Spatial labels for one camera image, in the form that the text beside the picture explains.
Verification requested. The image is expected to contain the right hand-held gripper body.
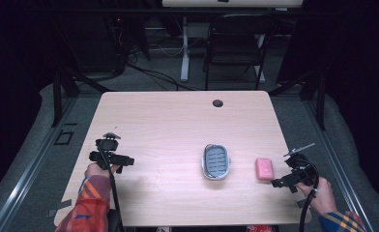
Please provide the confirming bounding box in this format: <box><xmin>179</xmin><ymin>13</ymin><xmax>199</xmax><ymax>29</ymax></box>
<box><xmin>271</xmin><ymin>143</ymin><xmax>317</xmax><ymax>194</ymax></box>

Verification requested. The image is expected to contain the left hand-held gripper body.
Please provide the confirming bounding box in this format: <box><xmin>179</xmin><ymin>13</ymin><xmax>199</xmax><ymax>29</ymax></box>
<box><xmin>88</xmin><ymin>131</ymin><xmax>135</xmax><ymax>171</ymax></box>

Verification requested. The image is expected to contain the pink soap bar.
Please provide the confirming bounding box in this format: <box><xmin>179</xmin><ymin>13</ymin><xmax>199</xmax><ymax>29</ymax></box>
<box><xmin>255</xmin><ymin>157</ymin><xmax>276</xmax><ymax>181</ymax></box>

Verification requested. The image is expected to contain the grey and white soap dish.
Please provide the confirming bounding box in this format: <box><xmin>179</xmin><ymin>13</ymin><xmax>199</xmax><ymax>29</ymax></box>
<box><xmin>201</xmin><ymin>143</ymin><xmax>232</xmax><ymax>181</ymax></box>

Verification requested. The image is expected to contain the person's left hand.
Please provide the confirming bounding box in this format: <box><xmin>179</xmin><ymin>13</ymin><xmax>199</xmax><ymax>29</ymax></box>
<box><xmin>84</xmin><ymin>161</ymin><xmax>121</xmax><ymax>180</ymax></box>

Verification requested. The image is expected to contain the person's right hand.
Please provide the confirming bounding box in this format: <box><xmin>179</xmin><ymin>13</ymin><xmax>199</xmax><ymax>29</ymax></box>
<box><xmin>295</xmin><ymin>176</ymin><xmax>338</xmax><ymax>217</ymax></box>

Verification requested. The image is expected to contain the red packet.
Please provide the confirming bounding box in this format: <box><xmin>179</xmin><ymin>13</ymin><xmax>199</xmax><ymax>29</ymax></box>
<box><xmin>246</xmin><ymin>224</ymin><xmax>275</xmax><ymax>232</ymax></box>

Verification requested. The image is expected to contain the grey tape strip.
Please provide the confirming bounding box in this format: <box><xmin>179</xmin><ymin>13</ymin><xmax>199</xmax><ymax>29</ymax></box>
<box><xmin>45</xmin><ymin>198</ymin><xmax>73</xmax><ymax>218</ymax></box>

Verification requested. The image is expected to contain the black metal stand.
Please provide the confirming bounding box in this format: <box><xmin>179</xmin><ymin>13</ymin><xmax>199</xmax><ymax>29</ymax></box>
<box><xmin>268</xmin><ymin>69</ymin><xmax>328</xmax><ymax>131</ymax></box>
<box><xmin>50</xmin><ymin>68</ymin><xmax>113</xmax><ymax>128</ymax></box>

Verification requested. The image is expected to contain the dark computer tower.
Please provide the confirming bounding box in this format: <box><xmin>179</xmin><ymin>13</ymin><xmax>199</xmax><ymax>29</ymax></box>
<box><xmin>77</xmin><ymin>14</ymin><xmax>128</xmax><ymax>73</ymax></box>

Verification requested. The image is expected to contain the white desk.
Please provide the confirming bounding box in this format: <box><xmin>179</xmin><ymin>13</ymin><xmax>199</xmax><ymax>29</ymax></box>
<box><xmin>161</xmin><ymin>0</ymin><xmax>305</xmax><ymax>83</ymax></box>

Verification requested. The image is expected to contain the black folding chair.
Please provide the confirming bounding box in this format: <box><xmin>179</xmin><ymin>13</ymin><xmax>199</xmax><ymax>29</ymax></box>
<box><xmin>203</xmin><ymin>14</ymin><xmax>278</xmax><ymax>92</ymax></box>

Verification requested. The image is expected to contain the right hand-held gripper cable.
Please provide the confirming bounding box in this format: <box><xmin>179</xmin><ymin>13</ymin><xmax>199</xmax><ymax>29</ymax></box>
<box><xmin>298</xmin><ymin>159</ymin><xmax>321</xmax><ymax>232</ymax></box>

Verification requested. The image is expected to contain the hand-held gripper cable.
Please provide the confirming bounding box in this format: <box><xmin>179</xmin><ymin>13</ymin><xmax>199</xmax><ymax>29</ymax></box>
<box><xmin>96</xmin><ymin>145</ymin><xmax>126</xmax><ymax>232</ymax></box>
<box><xmin>298</xmin><ymin>159</ymin><xmax>321</xmax><ymax>232</ymax></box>

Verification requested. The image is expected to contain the left hand-held gripper cable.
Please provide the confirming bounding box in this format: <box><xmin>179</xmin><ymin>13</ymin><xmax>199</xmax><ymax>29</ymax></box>
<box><xmin>96</xmin><ymin>145</ymin><xmax>126</xmax><ymax>232</ymax></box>

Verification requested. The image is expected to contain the aluminium floor rail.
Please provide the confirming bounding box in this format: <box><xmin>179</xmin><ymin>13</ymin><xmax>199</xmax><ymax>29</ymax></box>
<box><xmin>302</xmin><ymin>100</ymin><xmax>377</xmax><ymax>232</ymax></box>
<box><xmin>0</xmin><ymin>96</ymin><xmax>79</xmax><ymax>232</ymax></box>

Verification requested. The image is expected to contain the black floor cable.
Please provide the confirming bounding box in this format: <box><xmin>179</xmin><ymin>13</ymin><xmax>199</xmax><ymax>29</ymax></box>
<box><xmin>124</xmin><ymin>61</ymin><xmax>205</xmax><ymax>92</ymax></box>

